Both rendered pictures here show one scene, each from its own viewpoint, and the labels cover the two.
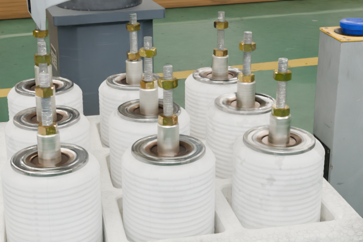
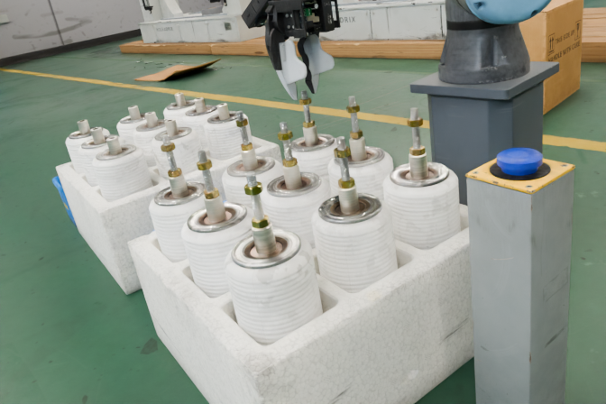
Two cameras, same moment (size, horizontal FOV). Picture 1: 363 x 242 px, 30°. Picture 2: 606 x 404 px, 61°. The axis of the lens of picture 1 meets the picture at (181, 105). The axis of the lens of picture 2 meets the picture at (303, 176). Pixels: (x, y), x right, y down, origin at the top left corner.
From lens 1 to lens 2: 0.79 m
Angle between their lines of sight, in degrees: 65
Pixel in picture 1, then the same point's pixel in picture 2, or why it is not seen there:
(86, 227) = (175, 246)
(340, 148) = (480, 307)
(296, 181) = (234, 289)
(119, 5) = (470, 80)
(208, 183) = (210, 254)
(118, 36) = (465, 110)
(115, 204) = not seen: hidden behind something
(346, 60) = (474, 202)
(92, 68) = (443, 135)
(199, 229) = (209, 287)
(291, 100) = not seen: outside the picture
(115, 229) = not seen: hidden behind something
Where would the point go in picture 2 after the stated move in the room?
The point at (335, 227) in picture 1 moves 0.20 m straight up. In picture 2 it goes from (245, 350) to (199, 166)
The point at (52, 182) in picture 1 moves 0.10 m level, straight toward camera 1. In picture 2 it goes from (152, 206) to (79, 235)
